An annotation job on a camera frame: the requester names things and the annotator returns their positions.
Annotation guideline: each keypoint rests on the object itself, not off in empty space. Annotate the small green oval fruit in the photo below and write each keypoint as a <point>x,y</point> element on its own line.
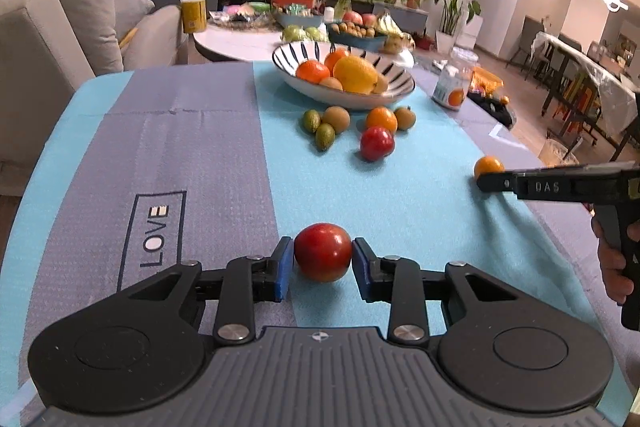
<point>311,121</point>
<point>325,137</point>

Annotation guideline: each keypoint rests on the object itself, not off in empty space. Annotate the pile of yellow loquats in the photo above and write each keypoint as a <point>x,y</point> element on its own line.
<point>397,43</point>

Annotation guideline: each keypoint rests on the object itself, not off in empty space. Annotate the beige sofa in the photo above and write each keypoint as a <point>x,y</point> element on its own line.
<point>50,32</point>

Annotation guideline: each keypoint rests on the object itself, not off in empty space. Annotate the orange mandarin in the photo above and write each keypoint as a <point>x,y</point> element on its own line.
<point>334,58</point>
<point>312,72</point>

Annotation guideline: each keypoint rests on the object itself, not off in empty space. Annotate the teal rectangular dish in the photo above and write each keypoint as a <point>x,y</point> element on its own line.
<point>295,17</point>

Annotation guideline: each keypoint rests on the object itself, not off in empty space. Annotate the person's right hand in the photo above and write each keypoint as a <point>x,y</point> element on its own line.
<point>607,262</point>

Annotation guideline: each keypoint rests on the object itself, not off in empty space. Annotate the small brown kiwi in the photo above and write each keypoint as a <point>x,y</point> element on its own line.
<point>382,84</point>
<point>331,83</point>
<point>405,117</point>
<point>336,118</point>

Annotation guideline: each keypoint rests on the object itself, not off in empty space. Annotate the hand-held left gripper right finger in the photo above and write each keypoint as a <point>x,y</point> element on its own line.
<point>362,267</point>

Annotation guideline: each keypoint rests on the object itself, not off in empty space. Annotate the dark wooden dining chair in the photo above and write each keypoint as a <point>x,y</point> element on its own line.
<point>570,107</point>

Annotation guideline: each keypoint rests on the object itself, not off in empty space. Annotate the clear jar with white lid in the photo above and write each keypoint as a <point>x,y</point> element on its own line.
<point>452,82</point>

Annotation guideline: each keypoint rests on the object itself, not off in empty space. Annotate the tall plant in white pot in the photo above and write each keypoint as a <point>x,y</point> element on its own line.
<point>452,14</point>

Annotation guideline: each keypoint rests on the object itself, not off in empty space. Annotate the black striped white bowl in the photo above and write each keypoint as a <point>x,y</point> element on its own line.
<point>350,101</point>

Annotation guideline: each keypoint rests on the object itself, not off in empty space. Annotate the round white coffee table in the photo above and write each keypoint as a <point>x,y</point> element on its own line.
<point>240,44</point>

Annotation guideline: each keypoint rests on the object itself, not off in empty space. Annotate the group of green apples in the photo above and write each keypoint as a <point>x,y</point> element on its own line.
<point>300,34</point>

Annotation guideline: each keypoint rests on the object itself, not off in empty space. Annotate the glass plate with snacks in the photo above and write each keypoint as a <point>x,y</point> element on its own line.
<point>240,19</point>

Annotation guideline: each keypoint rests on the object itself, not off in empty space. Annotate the grey cushion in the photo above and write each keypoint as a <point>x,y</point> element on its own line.
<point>132,9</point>

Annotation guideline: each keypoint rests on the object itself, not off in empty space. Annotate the pile of longans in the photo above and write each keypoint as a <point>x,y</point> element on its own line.
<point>357,28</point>

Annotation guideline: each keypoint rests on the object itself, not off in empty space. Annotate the blue grey printed tablecloth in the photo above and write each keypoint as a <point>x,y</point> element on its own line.
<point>400,207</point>

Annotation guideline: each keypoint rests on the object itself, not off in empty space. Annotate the green bowl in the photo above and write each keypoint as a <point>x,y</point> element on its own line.
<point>257,7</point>

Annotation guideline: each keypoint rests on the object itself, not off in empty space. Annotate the black bag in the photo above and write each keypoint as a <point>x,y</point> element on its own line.
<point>495,107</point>

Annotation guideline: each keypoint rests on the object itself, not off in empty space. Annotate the dark blue bowl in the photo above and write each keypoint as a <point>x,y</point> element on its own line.
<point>357,43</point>

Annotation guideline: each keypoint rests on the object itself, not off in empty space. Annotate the large yellow orange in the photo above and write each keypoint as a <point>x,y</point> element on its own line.
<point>355,74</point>

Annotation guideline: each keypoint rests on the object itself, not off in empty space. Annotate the small orange tangerine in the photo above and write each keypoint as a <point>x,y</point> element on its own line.
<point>381,119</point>
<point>489,164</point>

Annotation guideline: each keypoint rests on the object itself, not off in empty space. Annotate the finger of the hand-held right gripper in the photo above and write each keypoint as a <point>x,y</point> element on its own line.
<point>495,183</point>

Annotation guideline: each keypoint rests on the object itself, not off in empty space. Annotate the glass cup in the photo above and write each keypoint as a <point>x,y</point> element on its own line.
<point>555,152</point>

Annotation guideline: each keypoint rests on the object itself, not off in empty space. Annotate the small white cup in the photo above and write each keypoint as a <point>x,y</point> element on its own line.
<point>329,14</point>

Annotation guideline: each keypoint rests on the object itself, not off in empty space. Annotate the orange basket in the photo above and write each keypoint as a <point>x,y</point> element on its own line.
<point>485,79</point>

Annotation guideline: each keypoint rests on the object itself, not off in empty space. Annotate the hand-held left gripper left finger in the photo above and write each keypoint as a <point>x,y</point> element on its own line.
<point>284,269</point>

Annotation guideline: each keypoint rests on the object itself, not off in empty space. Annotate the yellow tin can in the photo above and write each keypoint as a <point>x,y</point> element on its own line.
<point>193,14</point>

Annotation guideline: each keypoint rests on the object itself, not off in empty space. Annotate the large red apple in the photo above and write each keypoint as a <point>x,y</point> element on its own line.
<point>352,17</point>
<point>369,20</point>

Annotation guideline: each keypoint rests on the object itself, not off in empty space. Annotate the bunch of bananas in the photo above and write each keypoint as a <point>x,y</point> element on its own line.
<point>387,24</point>

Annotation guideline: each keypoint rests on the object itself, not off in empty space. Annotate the small red apple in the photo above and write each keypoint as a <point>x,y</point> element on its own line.
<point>322,252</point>
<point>377,143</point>

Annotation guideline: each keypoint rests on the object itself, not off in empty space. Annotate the dining table with white cloth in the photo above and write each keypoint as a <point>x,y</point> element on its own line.
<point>590,72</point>

